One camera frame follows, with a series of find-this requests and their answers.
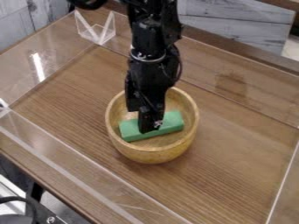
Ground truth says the black metal base bracket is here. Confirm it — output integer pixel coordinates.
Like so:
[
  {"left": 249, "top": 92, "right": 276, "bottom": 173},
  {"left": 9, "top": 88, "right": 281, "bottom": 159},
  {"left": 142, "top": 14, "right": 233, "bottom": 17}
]
[{"left": 24, "top": 199, "right": 68, "bottom": 224}]

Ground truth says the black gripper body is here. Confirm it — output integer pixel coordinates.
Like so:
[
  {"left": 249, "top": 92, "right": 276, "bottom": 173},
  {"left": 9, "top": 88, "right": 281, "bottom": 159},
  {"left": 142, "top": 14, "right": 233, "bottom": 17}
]
[{"left": 125, "top": 55, "right": 181, "bottom": 116}]

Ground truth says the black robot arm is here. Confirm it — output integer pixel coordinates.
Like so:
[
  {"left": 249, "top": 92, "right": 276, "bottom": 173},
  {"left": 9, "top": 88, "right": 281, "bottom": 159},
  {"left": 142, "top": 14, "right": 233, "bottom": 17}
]
[{"left": 118, "top": 0, "right": 182, "bottom": 133}]

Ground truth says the brown wooden bowl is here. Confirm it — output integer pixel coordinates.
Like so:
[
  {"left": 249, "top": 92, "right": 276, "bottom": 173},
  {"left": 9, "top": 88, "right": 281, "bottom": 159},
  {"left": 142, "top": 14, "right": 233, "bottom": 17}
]
[{"left": 105, "top": 87, "right": 200, "bottom": 164}]

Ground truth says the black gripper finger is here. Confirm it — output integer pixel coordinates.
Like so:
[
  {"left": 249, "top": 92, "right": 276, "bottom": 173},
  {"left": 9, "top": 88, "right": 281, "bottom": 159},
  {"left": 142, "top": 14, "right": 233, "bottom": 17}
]
[{"left": 137, "top": 105, "right": 164, "bottom": 134}]

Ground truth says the green rectangular block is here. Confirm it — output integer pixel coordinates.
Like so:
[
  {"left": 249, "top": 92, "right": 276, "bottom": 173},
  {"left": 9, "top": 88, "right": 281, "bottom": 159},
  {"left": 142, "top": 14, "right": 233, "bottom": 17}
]
[{"left": 117, "top": 110, "right": 184, "bottom": 142}]

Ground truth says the black cable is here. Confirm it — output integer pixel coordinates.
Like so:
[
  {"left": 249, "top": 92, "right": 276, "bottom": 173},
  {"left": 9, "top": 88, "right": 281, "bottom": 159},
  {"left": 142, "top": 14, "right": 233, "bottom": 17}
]
[{"left": 0, "top": 195, "right": 40, "bottom": 224}]

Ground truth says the black table leg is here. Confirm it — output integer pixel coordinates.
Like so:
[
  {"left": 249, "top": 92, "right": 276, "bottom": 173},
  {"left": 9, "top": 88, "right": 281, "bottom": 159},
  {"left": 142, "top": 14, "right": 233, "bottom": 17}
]
[{"left": 29, "top": 182, "right": 44, "bottom": 202}]

